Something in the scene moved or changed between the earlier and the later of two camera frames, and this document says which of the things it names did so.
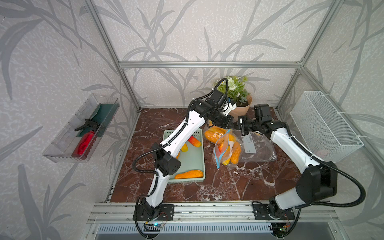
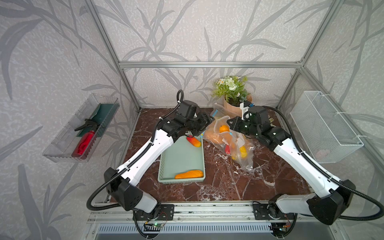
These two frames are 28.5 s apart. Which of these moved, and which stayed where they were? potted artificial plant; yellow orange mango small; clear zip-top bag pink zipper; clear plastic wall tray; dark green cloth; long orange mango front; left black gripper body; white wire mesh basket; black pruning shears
Moved: left black gripper body; clear zip-top bag pink zipper; yellow orange mango small
Stayed: clear plastic wall tray; white wire mesh basket; potted artificial plant; black pruning shears; long orange mango front; dark green cloth
